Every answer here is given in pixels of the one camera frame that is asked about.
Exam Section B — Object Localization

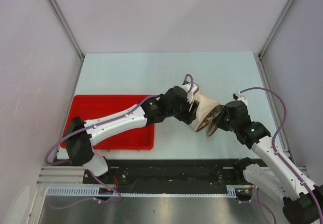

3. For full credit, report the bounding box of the right aluminium corner post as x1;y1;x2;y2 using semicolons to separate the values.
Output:
257;0;306;58

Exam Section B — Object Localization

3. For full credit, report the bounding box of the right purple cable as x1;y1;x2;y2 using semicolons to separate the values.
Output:
238;87;323;222

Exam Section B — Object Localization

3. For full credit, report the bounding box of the beige mesh laundry bag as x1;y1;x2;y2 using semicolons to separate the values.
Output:
189;91;224;137

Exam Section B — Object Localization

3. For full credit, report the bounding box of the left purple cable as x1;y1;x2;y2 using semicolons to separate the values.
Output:
44;74;195;209

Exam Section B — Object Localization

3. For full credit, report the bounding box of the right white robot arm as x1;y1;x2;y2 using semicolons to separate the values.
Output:
213;100;322;223

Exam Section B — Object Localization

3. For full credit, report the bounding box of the white slotted cable duct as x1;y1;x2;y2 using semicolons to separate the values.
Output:
46;186;236;198

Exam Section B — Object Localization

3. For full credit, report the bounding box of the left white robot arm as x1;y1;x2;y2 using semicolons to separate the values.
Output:
63;83;199;184

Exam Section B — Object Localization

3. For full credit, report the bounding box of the purple cable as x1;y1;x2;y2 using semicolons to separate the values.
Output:
238;87;323;222
44;74;195;209

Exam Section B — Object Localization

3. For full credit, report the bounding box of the brown bra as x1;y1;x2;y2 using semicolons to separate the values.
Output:
202;110;220;127

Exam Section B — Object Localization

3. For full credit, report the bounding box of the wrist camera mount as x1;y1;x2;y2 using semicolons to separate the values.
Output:
181;82;200;102
233;91;248;106

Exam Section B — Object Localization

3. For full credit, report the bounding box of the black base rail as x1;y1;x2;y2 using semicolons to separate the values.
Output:
51;159;275;187

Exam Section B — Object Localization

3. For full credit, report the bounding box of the aluminium corner post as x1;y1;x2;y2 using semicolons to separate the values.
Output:
47;0;85;62
257;0;306;58

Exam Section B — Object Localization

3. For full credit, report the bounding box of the left aluminium corner post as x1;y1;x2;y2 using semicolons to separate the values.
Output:
47;0;85;62

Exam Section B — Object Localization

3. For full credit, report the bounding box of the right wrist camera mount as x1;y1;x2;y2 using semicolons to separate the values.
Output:
233;91;248;106

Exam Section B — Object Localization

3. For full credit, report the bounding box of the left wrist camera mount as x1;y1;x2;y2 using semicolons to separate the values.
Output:
181;82;200;102

